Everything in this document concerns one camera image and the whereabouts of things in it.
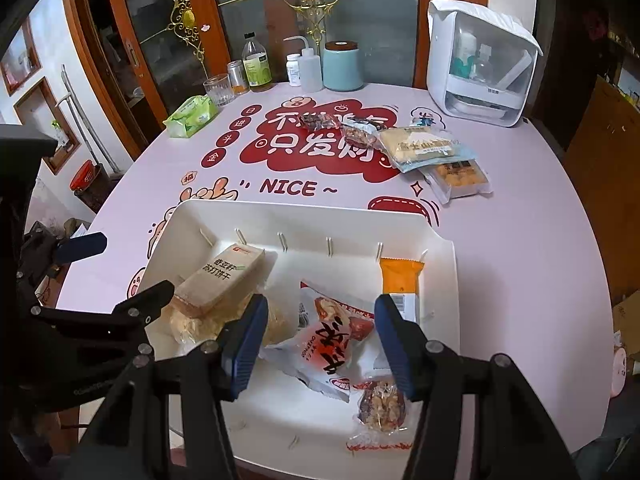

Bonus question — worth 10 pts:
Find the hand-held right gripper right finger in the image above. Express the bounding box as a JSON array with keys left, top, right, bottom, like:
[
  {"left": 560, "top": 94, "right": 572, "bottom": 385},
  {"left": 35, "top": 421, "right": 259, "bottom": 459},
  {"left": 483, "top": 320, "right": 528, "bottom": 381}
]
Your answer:
[{"left": 374, "top": 294, "right": 581, "bottom": 480}]

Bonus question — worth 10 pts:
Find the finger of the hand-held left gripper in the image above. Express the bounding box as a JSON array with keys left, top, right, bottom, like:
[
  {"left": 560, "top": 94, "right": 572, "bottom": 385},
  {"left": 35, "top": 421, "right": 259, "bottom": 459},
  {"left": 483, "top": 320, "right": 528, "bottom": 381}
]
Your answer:
[
  {"left": 50, "top": 232, "right": 108, "bottom": 266},
  {"left": 30, "top": 281, "right": 176, "bottom": 358}
]

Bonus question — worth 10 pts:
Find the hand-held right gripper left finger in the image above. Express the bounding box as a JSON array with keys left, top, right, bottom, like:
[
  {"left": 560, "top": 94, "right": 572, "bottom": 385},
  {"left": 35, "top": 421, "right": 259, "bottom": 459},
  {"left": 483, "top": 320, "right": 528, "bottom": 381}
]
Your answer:
[{"left": 75, "top": 294, "right": 271, "bottom": 480}]

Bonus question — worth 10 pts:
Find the puffed rice snack packet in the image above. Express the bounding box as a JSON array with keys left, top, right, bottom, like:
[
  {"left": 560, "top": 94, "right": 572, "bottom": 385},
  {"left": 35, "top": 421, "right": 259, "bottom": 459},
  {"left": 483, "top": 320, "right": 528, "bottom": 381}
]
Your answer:
[
  {"left": 257, "top": 302, "right": 301, "bottom": 348},
  {"left": 169, "top": 294, "right": 241, "bottom": 346}
]

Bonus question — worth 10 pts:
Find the clear walnut date packet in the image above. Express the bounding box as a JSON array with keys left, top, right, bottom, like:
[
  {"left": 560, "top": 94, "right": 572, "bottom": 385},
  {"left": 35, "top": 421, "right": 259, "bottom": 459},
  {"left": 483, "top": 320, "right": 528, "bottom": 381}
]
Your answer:
[
  {"left": 341, "top": 127, "right": 378, "bottom": 150},
  {"left": 346, "top": 377, "right": 411, "bottom": 453}
]

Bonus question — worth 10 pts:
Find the orange white snack packet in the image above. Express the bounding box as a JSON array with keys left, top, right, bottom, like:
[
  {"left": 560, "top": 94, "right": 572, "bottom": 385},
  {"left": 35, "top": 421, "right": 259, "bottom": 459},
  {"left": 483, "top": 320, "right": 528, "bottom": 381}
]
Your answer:
[{"left": 378, "top": 256, "right": 426, "bottom": 323}]

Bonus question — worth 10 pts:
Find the red white snack packet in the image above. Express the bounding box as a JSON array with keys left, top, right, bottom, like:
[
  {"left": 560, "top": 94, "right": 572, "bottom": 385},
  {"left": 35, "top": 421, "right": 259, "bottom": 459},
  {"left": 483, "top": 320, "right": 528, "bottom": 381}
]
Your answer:
[{"left": 260, "top": 280, "right": 376, "bottom": 403}]

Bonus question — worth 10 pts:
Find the beige cracker packet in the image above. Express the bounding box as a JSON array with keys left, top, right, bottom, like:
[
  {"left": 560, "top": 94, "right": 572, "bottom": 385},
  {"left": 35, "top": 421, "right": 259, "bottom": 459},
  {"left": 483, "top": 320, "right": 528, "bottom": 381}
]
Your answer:
[{"left": 172, "top": 242, "right": 267, "bottom": 320}]

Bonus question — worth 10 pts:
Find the white cardboard tray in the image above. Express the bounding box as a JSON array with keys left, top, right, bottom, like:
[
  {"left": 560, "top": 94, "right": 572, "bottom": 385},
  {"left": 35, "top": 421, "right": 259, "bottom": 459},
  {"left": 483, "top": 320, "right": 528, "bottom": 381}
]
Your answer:
[{"left": 134, "top": 199, "right": 461, "bottom": 461}]

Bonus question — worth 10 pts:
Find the clear orange cookie packet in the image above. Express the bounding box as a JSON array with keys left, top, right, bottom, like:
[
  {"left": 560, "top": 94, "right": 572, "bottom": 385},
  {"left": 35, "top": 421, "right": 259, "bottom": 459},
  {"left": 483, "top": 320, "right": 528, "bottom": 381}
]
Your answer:
[{"left": 419, "top": 157, "right": 493, "bottom": 206}]

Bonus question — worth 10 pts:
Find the blue white biscuit packet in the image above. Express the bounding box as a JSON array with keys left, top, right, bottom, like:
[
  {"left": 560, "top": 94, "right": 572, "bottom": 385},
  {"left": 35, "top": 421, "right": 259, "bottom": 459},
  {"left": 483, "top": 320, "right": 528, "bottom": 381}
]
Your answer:
[{"left": 376, "top": 112, "right": 475, "bottom": 175}]

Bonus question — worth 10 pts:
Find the brown chocolate snack packet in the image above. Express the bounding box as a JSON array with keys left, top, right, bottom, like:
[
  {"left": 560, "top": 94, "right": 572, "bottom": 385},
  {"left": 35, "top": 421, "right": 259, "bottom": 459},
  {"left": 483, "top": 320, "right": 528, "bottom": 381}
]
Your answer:
[{"left": 298, "top": 112, "right": 335, "bottom": 132}]

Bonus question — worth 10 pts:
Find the red-lid jar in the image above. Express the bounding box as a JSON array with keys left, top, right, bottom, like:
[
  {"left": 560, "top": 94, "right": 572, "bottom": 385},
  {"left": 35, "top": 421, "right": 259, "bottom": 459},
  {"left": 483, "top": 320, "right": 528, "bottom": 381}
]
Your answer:
[{"left": 70, "top": 159, "right": 123, "bottom": 213}]

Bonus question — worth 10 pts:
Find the white pole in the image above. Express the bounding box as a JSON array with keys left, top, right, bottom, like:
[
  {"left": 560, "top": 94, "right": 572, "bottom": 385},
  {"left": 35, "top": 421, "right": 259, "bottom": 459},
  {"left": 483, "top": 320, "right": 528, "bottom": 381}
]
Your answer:
[{"left": 59, "top": 64, "right": 121, "bottom": 181}]

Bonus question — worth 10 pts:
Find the pink printed tablecloth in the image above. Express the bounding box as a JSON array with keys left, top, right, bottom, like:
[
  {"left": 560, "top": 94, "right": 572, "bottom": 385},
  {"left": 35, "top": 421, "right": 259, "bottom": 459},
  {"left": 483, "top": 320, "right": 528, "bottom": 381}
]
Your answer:
[{"left": 55, "top": 80, "right": 616, "bottom": 480}]

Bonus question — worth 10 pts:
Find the green wet wipes pack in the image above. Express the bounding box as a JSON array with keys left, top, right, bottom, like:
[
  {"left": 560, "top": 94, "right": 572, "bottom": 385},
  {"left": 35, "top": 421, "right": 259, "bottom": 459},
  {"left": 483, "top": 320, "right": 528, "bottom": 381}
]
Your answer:
[{"left": 164, "top": 95, "right": 220, "bottom": 138}]

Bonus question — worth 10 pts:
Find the clear glass cup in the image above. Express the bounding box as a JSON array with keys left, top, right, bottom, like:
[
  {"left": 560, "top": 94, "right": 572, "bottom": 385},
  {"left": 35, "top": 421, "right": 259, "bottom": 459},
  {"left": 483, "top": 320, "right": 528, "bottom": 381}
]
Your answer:
[{"left": 202, "top": 74, "right": 235, "bottom": 107}]

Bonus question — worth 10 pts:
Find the silver metal can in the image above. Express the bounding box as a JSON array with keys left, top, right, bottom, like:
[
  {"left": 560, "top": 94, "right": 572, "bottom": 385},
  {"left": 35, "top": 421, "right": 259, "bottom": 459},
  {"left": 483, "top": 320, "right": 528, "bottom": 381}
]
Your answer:
[{"left": 226, "top": 60, "right": 249, "bottom": 96}]

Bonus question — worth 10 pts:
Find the cardboard box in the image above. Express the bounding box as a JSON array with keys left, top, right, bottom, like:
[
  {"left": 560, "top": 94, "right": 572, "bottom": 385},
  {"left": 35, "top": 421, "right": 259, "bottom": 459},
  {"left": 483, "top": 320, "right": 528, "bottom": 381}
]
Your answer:
[{"left": 611, "top": 292, "right": 640, "bottom": 361}]

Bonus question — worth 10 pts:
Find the glass bottle green label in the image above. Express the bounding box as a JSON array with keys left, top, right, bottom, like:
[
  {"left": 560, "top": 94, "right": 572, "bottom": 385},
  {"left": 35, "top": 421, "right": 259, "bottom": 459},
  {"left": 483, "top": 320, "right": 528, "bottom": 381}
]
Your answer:
[{"left": 241, "top": 31, "right": 273, "bottom": 93}]

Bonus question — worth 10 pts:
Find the small gold door ornament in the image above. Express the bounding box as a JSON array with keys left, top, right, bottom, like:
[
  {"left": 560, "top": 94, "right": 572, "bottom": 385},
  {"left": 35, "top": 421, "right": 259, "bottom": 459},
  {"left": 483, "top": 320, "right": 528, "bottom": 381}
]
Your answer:
[{"left": 140, "top": 0, "right": 211, "bottom": 63}]

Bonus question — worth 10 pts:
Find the white clear-front storage cabinet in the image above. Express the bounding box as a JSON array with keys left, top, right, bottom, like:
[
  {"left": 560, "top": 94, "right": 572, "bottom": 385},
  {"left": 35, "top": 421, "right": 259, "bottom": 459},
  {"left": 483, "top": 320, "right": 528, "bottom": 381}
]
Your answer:
[{"left": 426, "top": 0, "right": 544, "bottom": 128}]

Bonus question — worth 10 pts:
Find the wooden cabinet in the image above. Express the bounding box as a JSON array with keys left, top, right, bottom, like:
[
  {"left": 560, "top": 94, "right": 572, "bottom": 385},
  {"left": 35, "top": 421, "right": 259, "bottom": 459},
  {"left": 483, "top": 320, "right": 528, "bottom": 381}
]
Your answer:
[{"left": 562, "top": 75, "right": 640, "bottom": 301}]

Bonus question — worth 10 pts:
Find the teal canister brown lid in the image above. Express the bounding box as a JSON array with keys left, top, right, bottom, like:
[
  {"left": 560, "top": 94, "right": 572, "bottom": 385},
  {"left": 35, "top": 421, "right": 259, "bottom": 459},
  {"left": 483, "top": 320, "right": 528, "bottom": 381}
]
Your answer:
[{"left": 322, "top": 40, "right": 364, "bottom": 92}]

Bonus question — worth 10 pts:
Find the clear plastic wash bottle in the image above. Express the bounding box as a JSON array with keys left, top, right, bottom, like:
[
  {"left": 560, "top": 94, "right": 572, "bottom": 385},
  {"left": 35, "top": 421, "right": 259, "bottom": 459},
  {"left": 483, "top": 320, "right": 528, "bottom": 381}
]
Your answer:
[{"left": 282, "top": 36, "right": 325, "bottom": 93}]

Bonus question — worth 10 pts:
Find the teal white bottle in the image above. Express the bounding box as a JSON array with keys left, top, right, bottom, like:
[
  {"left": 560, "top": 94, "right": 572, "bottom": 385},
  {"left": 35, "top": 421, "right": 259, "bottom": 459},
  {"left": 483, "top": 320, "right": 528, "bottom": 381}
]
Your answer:
[{"left": 450, "top": 32, "right": 478, "bottom": 78}]

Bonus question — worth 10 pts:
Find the red paper decoration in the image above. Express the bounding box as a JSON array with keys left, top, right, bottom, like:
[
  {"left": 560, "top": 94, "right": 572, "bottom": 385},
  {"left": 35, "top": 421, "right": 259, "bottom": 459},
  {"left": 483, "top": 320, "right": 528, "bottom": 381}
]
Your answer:
[{"left": 585, "top": 10, "right": 611, "bottom": 43}]

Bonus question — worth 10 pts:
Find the wooden framed wall niche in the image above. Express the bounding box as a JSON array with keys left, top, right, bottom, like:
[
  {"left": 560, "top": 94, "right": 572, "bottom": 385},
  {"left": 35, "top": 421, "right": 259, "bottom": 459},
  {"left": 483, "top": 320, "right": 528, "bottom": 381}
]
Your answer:
[
  {"left": 12, "top": 76, "right": 83, "bottom": 176},
  {"left": 0, "top": 15, "right": 43, "bottom": 96}
]

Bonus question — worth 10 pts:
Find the wooden glass door with handle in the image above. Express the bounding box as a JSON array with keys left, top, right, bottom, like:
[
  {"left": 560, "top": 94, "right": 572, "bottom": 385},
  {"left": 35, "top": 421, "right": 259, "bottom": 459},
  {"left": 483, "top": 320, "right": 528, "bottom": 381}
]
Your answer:
[{"left": 205, "top": 0, "right": 493, "bottom": 91}]

